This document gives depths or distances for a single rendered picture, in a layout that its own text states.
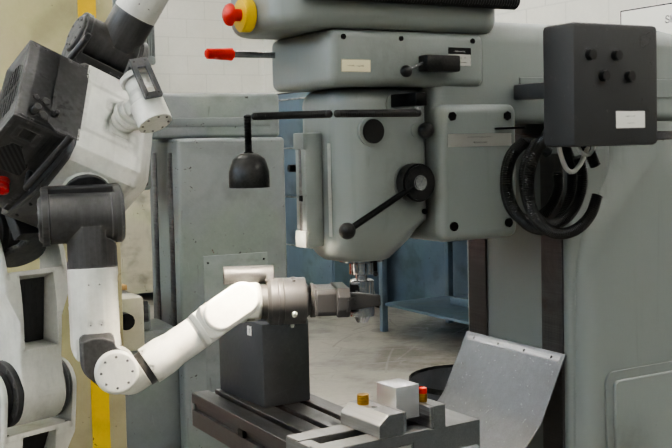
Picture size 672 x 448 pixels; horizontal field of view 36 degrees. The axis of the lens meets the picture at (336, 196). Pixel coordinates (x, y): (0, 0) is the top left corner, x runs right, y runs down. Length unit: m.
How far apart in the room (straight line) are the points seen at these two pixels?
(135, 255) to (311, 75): 8.61
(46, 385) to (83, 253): 0.50
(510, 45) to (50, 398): 1.21
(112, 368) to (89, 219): 0.27
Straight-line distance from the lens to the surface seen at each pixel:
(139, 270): 10.45
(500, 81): 2.03
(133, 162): 2.02
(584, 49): 1.82
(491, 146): 2.00
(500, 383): 2.21
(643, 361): 2.21
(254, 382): 2.38
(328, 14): 1.81
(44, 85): 2.02
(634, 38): 1.91
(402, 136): 1.91
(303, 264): 9.75
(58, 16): 3.56
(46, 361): 2.33
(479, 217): 1.99
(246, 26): 1.86
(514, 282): 2.21
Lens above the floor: 1.53
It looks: 3 degrees down
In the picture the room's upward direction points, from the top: 1 degrees counter-clockwise
